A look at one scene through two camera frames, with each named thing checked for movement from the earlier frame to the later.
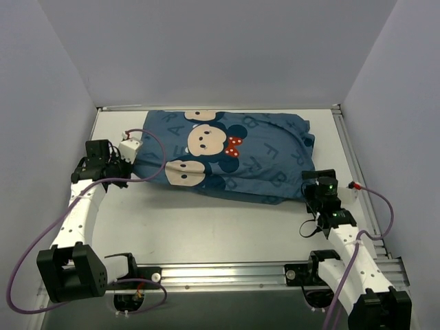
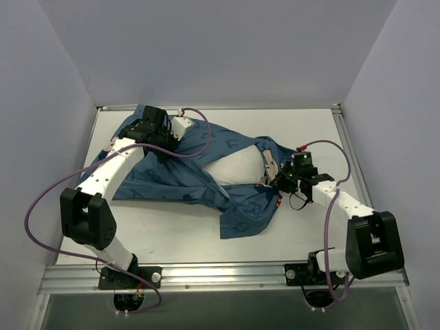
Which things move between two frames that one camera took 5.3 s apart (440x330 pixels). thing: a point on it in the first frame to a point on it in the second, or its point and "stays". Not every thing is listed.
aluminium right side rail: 380,249 stays
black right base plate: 303,274 stays
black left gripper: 121,168 to 164,146
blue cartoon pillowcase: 261,157 to 177,174
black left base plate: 150,273 stays
